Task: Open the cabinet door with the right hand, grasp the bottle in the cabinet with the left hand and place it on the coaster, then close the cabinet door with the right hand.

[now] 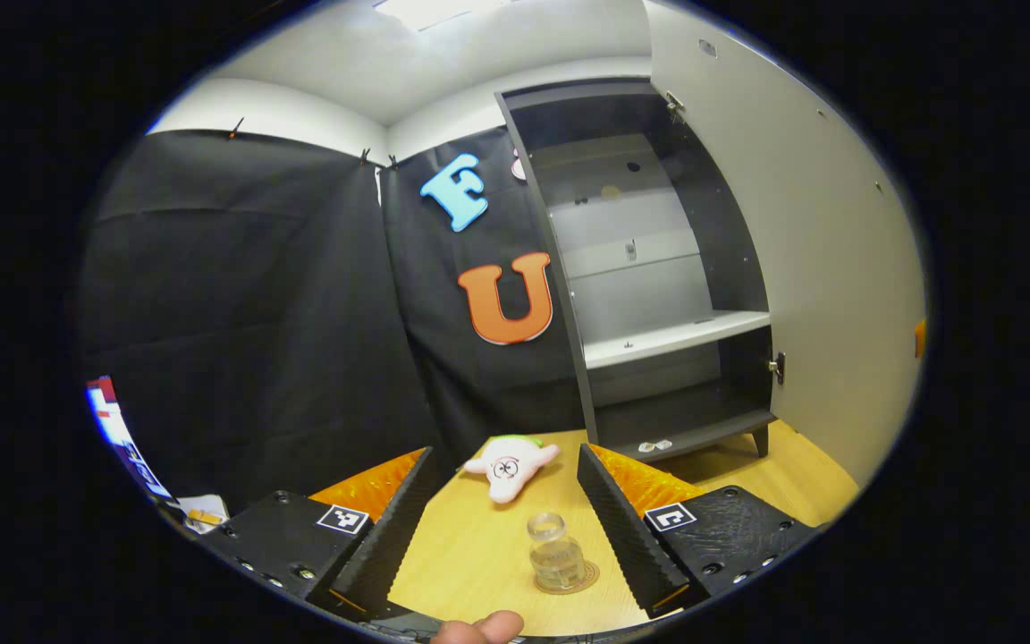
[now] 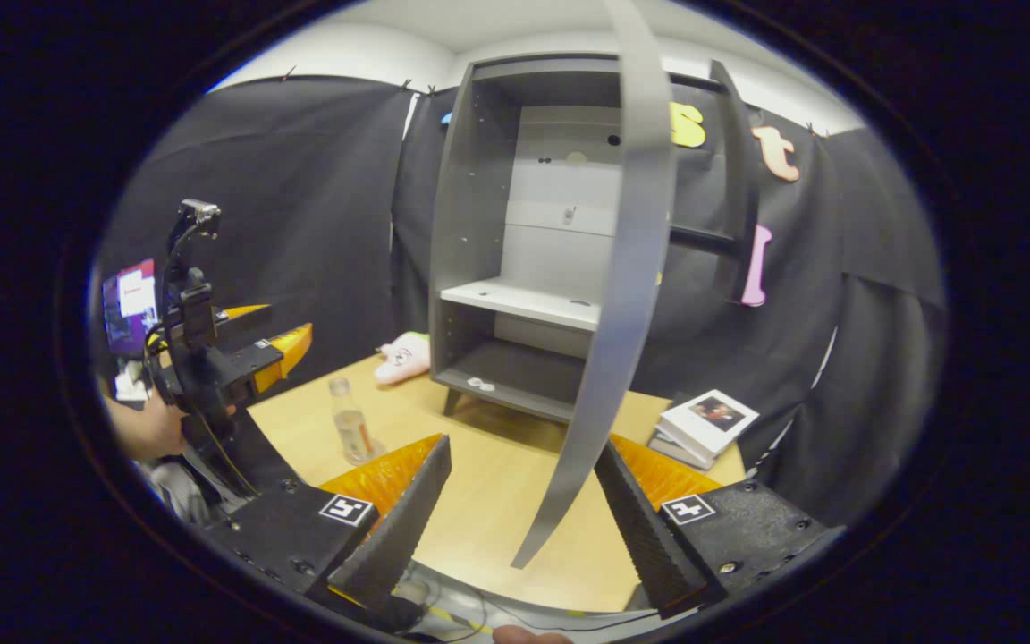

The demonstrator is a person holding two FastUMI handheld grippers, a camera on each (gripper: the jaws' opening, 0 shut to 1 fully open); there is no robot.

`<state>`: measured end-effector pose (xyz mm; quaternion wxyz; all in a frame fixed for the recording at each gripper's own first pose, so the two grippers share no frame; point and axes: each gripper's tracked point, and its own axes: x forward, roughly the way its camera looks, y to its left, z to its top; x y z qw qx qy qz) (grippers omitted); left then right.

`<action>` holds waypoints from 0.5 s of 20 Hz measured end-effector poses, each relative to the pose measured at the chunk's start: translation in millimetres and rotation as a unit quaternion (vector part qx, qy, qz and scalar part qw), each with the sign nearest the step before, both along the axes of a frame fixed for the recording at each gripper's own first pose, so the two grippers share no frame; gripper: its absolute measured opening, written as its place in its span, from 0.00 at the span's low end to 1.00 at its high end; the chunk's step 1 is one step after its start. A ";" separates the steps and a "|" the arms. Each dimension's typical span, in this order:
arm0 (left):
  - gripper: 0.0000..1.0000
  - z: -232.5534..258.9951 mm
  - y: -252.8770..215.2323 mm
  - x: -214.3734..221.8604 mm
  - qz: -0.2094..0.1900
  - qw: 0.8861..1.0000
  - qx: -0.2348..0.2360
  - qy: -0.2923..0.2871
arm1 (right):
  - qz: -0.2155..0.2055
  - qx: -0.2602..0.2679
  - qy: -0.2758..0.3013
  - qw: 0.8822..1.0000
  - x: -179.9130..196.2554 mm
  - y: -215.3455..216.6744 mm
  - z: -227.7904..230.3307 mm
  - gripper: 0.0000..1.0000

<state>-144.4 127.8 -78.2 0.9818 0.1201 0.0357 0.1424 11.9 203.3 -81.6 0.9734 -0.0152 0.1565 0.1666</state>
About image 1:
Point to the white paper sheet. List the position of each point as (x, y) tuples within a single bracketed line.
[(202, 514)]

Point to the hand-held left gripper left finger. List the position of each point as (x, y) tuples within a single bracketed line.
[(394, 537)]

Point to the black backdrop cloth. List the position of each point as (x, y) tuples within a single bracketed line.
[(256, 295)]

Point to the pink star plush toy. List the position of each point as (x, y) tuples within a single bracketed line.
[(508, 470)]

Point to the beige cabinet door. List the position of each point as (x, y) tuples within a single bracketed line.
[(819, 268)]

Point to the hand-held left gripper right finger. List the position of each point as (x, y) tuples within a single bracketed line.
[(622, 537)]

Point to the clear plastic bottle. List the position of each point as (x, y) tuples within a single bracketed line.
[(555, 559)]

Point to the round brown coaster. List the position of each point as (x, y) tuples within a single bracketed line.
[(591, 577)]

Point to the colourful printed board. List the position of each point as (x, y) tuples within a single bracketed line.
[(122, 429)]

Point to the small clear plastic piece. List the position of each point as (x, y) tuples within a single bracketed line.
[(655, 444)]

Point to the dark grey cabinet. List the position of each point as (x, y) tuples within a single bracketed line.
[(658, 286)]

